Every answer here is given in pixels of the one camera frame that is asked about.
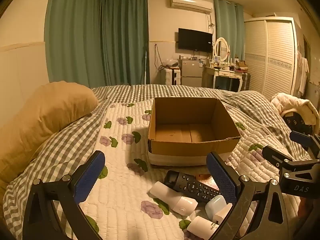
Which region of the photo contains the white cylindrical bottle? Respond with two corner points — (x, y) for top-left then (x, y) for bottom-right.
(150, 181), (198, 216)

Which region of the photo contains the white dressing table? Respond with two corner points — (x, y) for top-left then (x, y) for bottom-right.
(202, 67), (243, 92)

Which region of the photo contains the green curtain left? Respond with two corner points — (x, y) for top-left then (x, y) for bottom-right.
(44, 0), (150, 88)

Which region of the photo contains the white louvered wardrobe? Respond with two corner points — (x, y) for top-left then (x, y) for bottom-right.
(244, 17), (298, 100)

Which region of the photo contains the black wall television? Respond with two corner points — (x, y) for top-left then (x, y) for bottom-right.
(178, 28), (213, 53)

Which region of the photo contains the pink glitter notebook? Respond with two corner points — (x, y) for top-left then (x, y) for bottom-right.
(196, 174), (214, 185)

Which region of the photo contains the tan pillow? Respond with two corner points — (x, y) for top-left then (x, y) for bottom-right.
(1, 81), (98, 189)

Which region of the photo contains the black patterned garment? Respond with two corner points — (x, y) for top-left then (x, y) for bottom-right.
(283, 112), (313, 135)

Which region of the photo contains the floral white quilt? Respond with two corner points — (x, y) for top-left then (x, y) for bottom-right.
(49, 99), (301, 240)

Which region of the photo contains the green curtain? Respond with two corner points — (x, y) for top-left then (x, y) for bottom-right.
(44, 0), (150, 88)
(214, 0), (245, 60)

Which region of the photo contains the white tube with label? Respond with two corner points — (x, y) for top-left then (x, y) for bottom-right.
(187, 216), (219, 240)

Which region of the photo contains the green curtain right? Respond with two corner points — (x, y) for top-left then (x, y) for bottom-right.
(214, 0), (245, 60)

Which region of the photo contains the brown cardboard box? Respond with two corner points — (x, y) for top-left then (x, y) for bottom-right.
(148, 98), (240, 167)

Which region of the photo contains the black remote control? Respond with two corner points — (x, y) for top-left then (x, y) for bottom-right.
(164, 170), (221, 203)

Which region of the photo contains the white air conditioner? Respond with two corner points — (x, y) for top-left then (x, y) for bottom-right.
(170, 0), (213, 13)

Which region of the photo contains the white storage cabinet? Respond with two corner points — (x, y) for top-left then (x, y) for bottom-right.
(161, 67), (181, 85)

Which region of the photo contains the grey checked bed sheet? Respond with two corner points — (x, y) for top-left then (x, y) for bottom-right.
(2, 84), (312, 240)

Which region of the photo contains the silver mini fridge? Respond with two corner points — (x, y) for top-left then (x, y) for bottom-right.
(181, 60), (203, 87)

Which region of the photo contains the white oval mirror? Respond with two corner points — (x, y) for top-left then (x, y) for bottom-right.
(213, 37), (230, 62)

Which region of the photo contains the white charger block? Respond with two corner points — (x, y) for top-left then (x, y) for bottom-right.
(212, 203), (233, 225)

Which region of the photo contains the white padded jacket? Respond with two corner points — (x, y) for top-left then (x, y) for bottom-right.
(271, 93), (319, 126)

